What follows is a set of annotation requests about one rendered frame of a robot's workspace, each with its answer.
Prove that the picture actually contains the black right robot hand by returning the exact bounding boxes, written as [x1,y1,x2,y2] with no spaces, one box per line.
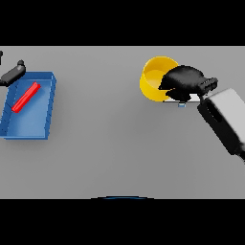
[158,65,219,102]

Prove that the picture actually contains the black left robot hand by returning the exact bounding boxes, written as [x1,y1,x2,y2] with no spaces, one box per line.
[0,51,27,88]

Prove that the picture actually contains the red beaker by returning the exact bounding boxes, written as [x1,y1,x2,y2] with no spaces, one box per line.
[11,81,42,114]

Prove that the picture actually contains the yellow bowl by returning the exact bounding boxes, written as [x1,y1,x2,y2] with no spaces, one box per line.
[139,56,180,102]

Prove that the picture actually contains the pale square measuring scale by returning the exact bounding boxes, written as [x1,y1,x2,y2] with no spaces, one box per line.
[163,93,202,108]

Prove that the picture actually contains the blue tray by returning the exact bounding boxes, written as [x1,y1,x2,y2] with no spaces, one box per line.
[0,71,57,141]

